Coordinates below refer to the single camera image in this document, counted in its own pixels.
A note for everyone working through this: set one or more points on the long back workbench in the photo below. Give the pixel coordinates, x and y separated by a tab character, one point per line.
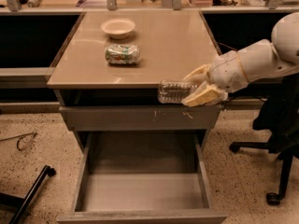
26	45

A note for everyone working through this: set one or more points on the grey drawer cabinet with counter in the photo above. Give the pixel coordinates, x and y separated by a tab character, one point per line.
172	44

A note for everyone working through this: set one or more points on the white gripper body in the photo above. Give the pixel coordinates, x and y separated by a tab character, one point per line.
226	73

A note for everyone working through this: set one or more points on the closed grey top drawer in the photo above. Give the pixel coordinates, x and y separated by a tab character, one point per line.
139	117

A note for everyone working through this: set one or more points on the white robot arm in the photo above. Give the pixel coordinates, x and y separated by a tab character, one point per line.
276	57

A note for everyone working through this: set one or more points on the white paper bowl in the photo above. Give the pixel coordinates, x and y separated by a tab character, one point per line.
118	28

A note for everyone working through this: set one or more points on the black chair base leg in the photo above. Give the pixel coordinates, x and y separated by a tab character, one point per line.
20	204

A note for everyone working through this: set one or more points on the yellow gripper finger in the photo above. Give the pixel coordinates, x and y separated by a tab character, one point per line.
205	94
199	75

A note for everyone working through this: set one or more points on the clear plastic water bottle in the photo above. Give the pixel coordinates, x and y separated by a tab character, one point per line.
173	92

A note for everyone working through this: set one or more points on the crushed green white can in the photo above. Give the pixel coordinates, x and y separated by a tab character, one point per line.
122	54

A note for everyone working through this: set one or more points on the metal wire tool on floor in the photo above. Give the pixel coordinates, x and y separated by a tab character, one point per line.
22	140

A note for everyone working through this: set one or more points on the black office chair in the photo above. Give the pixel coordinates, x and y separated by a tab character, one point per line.
280	115

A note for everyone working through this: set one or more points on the open middle drawer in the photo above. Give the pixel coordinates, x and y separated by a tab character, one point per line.
142	178

